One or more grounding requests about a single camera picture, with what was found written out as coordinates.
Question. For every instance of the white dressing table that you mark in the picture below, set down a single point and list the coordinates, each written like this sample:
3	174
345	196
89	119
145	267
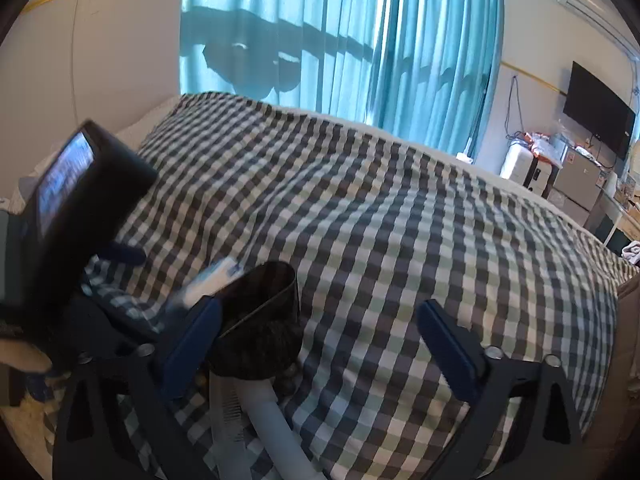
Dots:
617	225

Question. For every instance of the black cylindrical container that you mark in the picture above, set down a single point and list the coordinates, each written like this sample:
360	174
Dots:
260	320

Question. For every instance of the teal window curtain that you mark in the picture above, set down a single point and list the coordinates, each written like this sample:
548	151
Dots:
325	35

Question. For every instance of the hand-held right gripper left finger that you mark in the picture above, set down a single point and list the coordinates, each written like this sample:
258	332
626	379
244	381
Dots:
192	345

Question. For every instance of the black wall television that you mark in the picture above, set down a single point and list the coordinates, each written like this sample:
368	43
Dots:
597	110

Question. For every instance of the person's left hand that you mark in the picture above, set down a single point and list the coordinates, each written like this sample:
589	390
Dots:
22	355

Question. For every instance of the white air conditioner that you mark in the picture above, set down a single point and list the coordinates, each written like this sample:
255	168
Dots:
585	0

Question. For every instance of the white suitcase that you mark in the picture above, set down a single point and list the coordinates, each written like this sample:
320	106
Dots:
517	165

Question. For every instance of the blue and white tissue packet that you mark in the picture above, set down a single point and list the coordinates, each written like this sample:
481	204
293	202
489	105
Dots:
210	280

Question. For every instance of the grey mini fridge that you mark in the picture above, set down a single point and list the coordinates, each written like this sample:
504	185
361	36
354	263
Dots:
580	182

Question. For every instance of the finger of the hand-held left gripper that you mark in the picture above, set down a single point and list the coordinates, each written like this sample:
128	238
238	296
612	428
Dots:
125	255
115	322

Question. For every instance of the checkered blanket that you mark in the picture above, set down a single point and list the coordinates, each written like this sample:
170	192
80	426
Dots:
375	220

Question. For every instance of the pale grey tube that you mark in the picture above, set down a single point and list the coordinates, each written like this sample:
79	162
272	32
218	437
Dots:
280	435

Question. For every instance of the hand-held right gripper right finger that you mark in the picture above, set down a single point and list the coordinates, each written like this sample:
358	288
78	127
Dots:
450	350

